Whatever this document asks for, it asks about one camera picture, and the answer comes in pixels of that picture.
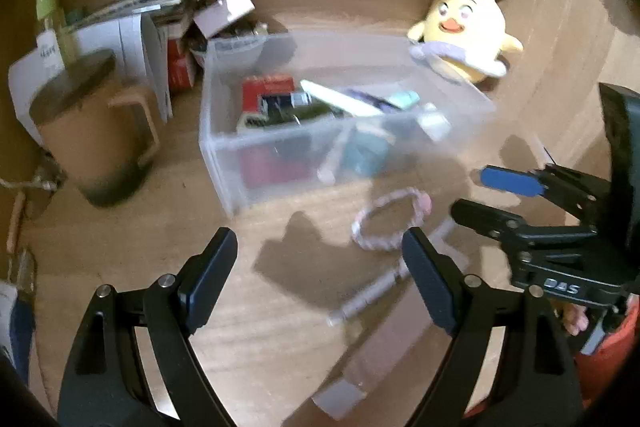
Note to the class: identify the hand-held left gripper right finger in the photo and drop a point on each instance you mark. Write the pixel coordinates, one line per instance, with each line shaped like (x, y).
(430, 277)

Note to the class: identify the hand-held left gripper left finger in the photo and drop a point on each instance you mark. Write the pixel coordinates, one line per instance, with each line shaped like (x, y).
(212, 277)

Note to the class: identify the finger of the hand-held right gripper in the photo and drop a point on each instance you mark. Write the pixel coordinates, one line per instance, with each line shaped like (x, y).
(480, 214)
(510, 181)

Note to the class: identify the clear plastic storage box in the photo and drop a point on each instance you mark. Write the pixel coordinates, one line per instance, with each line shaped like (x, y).
(280, 157)

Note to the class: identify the person's right forearm orange sleeve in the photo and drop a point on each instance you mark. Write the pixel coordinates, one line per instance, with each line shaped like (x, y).
(607, 367)

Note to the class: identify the person's right hand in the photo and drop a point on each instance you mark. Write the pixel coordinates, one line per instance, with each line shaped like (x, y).
(575, 321)

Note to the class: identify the white slim pen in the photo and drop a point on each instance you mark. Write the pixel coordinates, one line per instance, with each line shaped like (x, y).
(370, 294)

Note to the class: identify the cardboard tube with white cap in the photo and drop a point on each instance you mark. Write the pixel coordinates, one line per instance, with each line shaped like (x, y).
(380, 362)

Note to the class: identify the teal tube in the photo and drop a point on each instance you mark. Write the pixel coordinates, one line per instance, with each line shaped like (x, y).
(405, 99)

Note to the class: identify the yellow chick plush toy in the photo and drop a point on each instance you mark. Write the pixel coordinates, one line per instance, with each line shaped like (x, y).
(467, 27)

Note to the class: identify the dark green box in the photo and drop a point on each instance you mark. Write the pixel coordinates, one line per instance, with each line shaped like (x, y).
(295, 109)

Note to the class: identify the brown mug with dark lid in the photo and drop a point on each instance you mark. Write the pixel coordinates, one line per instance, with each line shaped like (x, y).
(90, 132)

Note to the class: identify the blue and white packet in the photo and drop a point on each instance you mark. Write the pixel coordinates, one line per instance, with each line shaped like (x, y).
(17, 322)

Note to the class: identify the red paper envelope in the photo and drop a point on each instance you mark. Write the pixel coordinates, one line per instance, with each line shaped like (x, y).
(270, 84)

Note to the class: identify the red carton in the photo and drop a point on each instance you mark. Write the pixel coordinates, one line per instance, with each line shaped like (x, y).
(180, 67)

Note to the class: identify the white card box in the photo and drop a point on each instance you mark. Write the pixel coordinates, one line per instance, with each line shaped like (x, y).
(222, 14)

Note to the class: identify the stack of books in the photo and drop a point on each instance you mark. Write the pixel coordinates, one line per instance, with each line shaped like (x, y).
(165, 9)

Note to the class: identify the green spray bottle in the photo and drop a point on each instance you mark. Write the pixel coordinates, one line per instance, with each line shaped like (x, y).
(47, 7)

